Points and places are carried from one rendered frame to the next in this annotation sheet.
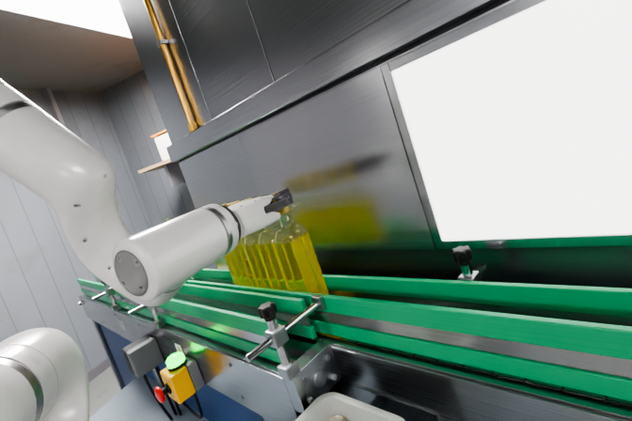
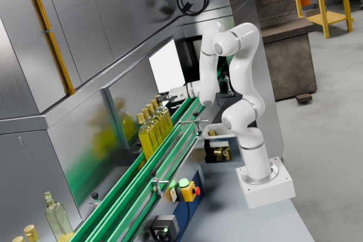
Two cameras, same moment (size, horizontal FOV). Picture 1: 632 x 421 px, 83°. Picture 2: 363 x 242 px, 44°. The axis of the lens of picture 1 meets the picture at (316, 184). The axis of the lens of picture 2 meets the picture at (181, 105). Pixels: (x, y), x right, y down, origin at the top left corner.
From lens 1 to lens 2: 275 cm
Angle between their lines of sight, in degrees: 108
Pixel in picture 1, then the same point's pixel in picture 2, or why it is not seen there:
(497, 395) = (202, 114)
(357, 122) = (145, 74)
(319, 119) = (136, 74)
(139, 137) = not seen: outside the picture
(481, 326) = (195, 103)
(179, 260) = not seen: hidden behind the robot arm
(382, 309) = (187, 113)
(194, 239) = not seen: hidden behind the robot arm
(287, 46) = (118, 47)
